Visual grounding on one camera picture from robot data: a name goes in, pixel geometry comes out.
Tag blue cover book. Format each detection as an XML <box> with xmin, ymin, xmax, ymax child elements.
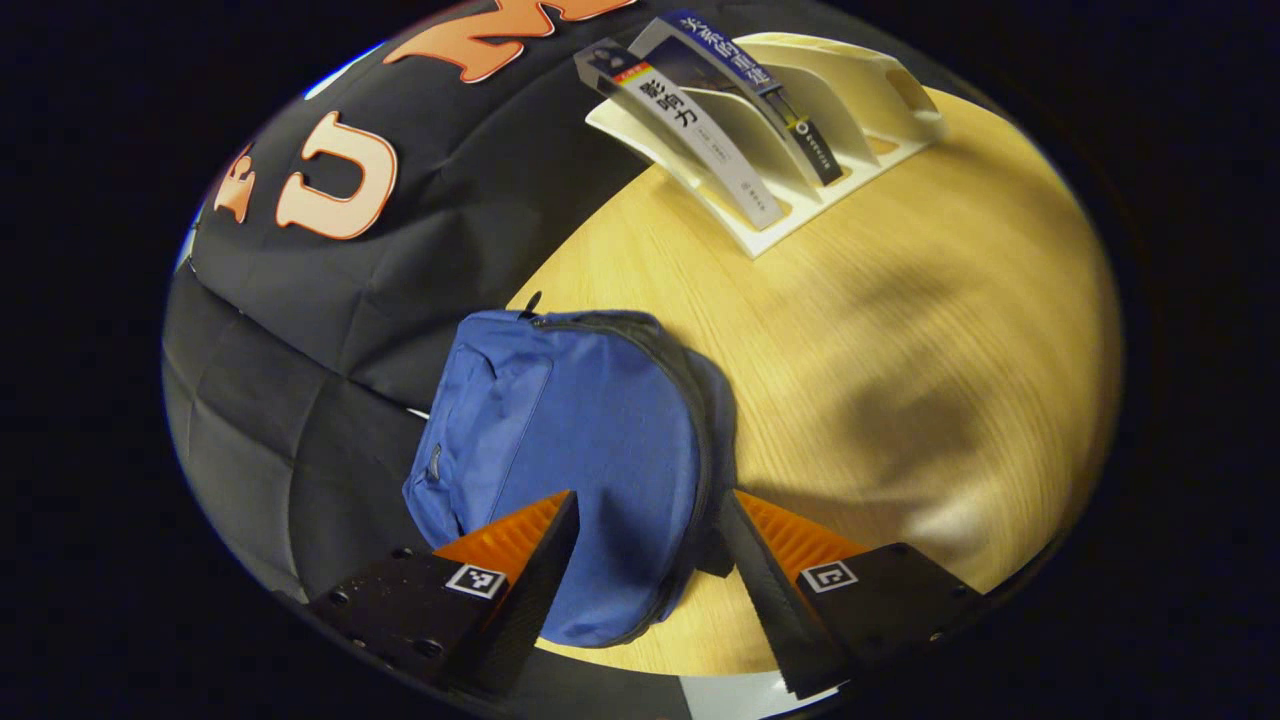
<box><xmin>630</xmin><ymin>10</ymin><xmax>846</xmax><ymax>188</ymax></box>

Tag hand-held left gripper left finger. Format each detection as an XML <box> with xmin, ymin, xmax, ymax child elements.
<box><xmin>305</xmin><ymin>490</ymin><xmax>581</xmax><ymax>699</ymax></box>

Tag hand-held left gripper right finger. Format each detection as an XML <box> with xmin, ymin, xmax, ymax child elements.
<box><xmin>715</xmin><ymin>490</ymin><xmax>986</xmax><ymax>699</ymax></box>

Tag blue schoolbag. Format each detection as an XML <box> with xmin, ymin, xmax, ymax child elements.
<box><xmin>402</xmin><ymin>292</ymin><xmax>739</xmax><ymax>649</ymax></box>

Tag white bookshelf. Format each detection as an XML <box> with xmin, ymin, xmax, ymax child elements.
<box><xmin>585</xmin><ymin>32</ymin><xmax>946</xmax><ymax>259</ymax></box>

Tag grey bordered dark cover book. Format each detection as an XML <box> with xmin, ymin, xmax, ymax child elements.
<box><xmin>573</xmin><ymin>38</ymin><xmax>784</xmax><ymax>231</ymax></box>

